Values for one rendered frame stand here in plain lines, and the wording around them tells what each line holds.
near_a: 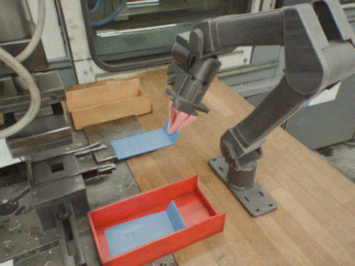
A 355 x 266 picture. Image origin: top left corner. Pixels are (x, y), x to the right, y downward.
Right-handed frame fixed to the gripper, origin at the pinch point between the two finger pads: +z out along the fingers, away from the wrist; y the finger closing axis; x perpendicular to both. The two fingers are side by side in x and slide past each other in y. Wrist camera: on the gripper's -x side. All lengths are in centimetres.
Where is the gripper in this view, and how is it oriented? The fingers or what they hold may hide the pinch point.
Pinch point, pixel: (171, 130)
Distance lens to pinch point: 76.1
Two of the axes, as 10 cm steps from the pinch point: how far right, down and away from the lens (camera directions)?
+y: -7.8, -1.9, -5.9
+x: 4.2, 5.3, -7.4
